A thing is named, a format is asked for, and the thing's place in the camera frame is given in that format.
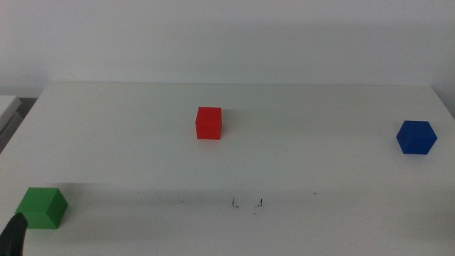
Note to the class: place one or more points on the blue cube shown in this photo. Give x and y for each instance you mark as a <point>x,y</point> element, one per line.
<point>416,138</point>

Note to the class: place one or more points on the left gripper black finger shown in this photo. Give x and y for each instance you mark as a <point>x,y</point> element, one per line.
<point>12,236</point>

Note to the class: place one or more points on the green cube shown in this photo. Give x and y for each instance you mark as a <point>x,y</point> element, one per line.
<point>41,209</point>

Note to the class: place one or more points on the red cube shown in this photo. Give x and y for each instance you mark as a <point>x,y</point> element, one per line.
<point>208,123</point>

